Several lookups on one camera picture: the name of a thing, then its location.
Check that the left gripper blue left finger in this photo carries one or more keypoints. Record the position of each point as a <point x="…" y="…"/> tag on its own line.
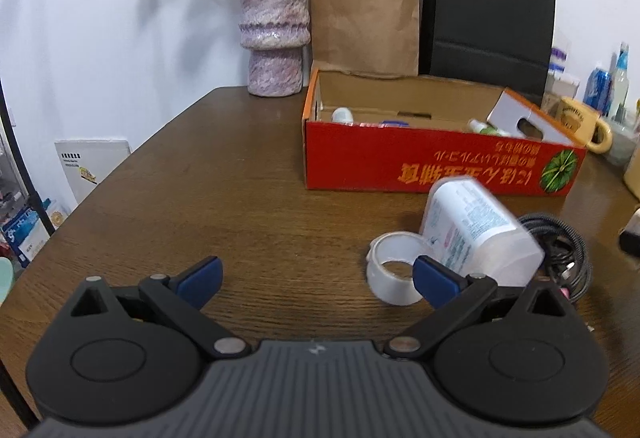
<point x="200" y="283"/>

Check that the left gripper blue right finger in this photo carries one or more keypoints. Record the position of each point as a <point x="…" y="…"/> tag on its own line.
<point x="435" y="283"/>

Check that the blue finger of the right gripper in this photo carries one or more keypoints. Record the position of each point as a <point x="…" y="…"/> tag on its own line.
<point x="629" y="243"/>

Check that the clear tape roll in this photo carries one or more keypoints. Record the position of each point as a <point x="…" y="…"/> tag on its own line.
<point x="390" y="260"/>

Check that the translucent white plastic container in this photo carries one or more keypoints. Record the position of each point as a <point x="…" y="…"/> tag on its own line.
<point x="467" y="230"/>

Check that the green spray bottle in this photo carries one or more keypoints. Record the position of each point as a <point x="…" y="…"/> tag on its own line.
<point x="481" y="128"/>

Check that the blue plastic cap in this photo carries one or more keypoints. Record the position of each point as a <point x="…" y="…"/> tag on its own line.
<point x="393" y="123"/>

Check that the white tube bottle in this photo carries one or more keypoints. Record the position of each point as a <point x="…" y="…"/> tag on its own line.
<point x="343" y="116"/>

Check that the white yellow power adapter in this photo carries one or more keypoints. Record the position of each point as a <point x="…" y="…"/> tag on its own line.
<point x="633" y="225"/>

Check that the yellow thermos jug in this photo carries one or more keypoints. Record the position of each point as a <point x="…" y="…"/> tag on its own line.
<point x="631" y="176"/>

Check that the yellow ceramic mug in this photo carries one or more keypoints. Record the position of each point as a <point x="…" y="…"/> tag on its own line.
<point x="586" y="124"/>

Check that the blue soda can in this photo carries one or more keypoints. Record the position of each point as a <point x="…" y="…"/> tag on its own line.
<point x="597" y="92"/>

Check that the clear soda bottle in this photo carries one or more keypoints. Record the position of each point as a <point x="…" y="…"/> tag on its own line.
<point x="619" y="86"/>

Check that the white box on floor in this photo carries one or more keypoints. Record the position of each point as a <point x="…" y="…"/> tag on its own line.
<point x="86" y="163"/>

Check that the clear food storage container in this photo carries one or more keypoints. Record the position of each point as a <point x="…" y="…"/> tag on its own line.
<point x="558" y="85"/>

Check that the red cardboard pumpkin box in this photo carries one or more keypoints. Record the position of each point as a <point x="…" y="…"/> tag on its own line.
<point x="541" y="158"/>

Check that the black tripod stand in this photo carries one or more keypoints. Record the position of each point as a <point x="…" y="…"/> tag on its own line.
<point x="32" y="197"/>

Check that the purple white small jar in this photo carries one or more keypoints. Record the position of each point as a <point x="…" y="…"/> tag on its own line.
<point x="557" y="60"/>

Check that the black paper bag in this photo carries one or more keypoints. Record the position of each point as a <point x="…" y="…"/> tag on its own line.
<point x="501" y="42"/>

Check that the purple white ceramic vase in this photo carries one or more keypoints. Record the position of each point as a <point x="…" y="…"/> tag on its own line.
<point x="274" y="32"/>

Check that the brown paper bag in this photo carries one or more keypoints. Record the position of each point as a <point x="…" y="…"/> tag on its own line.
<point x="366" y="37"/>

